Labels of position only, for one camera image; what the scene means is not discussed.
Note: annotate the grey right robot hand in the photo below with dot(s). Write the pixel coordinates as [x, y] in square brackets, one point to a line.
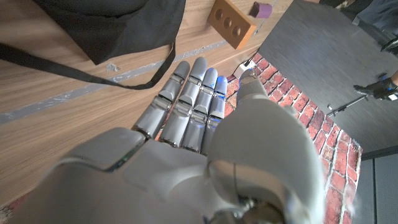
[186, 174]

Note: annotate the black apron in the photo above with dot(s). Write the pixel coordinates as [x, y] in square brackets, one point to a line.
[109, 28]

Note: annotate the orange wooden block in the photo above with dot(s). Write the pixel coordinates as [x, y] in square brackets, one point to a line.
[233, 28]

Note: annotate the white power strip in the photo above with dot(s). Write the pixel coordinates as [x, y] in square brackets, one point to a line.
[241, 69]

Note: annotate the black tripod stand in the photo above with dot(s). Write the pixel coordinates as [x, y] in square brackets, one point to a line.
[348, 105]

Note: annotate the purple cylinder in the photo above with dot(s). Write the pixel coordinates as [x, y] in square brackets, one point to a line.
[262, 10]

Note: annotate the brick wall print backdrop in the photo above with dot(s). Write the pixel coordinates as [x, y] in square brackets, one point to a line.
[311, 124]

